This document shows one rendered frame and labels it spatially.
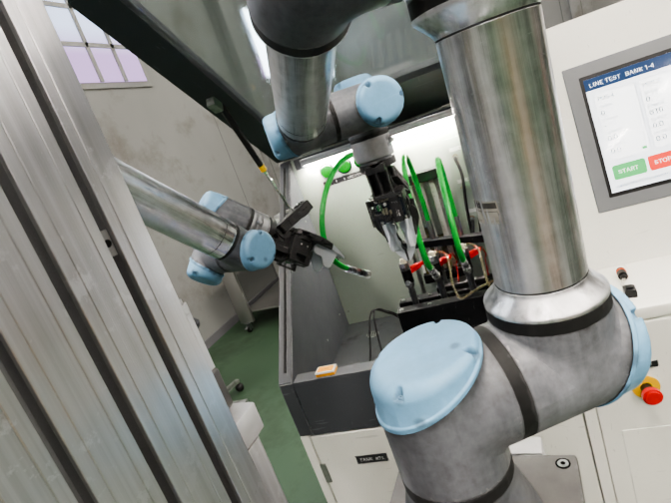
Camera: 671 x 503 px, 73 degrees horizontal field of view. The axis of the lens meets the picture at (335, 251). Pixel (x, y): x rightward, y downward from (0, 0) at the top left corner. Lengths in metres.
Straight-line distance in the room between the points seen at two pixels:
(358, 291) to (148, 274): 1.31
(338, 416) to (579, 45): 1.06
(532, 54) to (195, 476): 0.40
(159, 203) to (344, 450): 0.80
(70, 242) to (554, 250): 0.37
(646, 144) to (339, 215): 0.86
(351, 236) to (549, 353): 1.15
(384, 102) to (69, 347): 0.56
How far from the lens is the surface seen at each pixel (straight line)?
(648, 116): 1.29
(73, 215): 0.33
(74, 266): 0.32
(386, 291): 1.60
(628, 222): 1.27
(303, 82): 0.52
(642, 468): 1.29
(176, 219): 0.79
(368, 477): 1.32
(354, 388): 1.15
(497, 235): 0.44
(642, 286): 1.16
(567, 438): 1.21
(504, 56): 0.40
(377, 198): 0.84
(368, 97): 0.72
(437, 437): 0.44
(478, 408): 0.45
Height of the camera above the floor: 1.49
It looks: 14 degrees down
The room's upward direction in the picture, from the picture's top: 19 degrees counter-clockwise
